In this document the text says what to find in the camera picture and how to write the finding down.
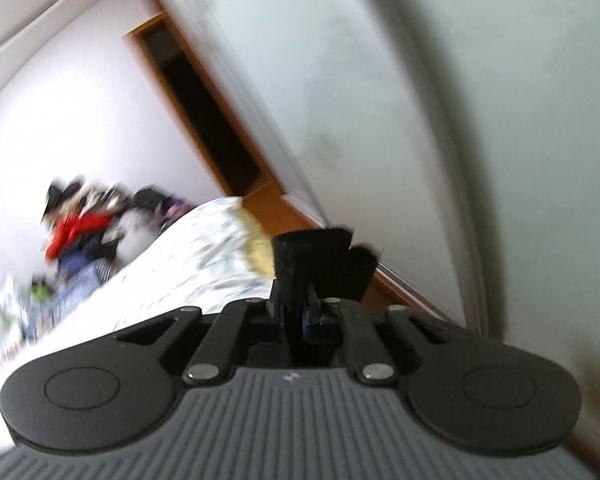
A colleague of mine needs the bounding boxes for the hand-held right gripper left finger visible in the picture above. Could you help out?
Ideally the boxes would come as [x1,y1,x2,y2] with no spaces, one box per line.
[112,299,287,386]

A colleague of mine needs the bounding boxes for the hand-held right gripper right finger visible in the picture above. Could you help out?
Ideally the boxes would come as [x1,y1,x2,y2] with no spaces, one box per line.
[304,297,470,385]

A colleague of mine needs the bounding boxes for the black pants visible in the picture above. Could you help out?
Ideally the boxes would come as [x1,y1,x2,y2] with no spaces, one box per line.
[272,228,379,367]

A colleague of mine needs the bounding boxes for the yellow cloth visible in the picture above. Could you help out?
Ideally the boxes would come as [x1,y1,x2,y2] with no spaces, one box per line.
[236,207,277,279]

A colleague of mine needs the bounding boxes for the bed with white printed sheet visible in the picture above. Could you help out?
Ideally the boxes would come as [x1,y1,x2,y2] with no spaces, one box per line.
[0,195,282,461]

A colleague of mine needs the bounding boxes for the purple cloth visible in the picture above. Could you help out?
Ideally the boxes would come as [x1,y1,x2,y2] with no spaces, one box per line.
[161,201,190,228]

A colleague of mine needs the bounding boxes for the pale grey cloth bundle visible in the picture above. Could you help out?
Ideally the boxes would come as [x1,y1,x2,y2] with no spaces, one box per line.
[116,209,160,265]

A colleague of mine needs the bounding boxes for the black bag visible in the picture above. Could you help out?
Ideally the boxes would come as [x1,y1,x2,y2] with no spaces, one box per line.
[129,186,182,213]

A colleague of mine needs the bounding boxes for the blue printed blanket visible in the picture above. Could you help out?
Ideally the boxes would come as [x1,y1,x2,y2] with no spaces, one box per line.
[19,259,118,343]

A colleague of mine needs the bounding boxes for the pile of clothes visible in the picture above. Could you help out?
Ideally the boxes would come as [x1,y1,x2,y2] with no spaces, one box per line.
[41,176,127,273]

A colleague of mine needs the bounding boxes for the frosted glass wardrobe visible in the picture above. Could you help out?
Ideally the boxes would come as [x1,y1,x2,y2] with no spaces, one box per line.
[135,0,600,351]

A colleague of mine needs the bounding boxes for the wooden door frame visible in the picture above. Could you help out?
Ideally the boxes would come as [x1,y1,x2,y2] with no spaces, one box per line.
[124,12,292,200]

